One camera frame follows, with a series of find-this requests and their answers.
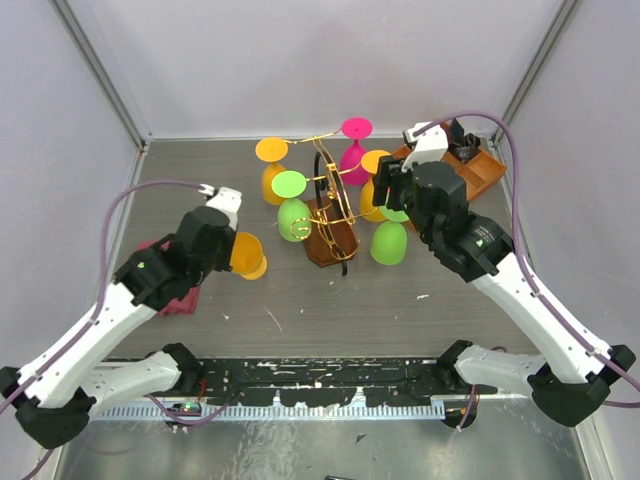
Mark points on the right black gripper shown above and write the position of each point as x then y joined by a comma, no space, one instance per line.
389,173

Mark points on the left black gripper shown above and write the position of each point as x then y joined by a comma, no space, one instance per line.
225,264

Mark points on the orange wine glass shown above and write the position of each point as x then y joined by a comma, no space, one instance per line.
370,162
271,150
248,258

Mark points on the pink wine glass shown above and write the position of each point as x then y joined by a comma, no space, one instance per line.
356,129

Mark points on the green wine glass front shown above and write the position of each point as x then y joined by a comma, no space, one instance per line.
390,240

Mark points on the green wine glass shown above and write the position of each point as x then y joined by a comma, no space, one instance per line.
390,240
294,218

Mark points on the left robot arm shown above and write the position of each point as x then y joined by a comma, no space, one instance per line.
56,395

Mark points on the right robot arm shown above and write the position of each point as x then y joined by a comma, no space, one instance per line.
567,381

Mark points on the red cloth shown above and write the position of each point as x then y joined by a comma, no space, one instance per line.
182,306

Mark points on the black patterned folded tie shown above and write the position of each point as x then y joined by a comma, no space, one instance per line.
462,145

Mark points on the wooden compartment tray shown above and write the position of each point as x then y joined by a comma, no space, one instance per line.
475,170

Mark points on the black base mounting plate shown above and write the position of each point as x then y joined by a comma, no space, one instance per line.
322,382

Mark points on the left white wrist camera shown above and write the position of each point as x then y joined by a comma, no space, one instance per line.
224,199

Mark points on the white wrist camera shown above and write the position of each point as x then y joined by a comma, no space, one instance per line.
224,199
428,142

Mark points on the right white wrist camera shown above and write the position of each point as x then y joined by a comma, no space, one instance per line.
428,142

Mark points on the gold wire wine glass rack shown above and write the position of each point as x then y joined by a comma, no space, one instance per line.
328,232

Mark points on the grey cable duct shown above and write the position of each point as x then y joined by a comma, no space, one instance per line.
147,411

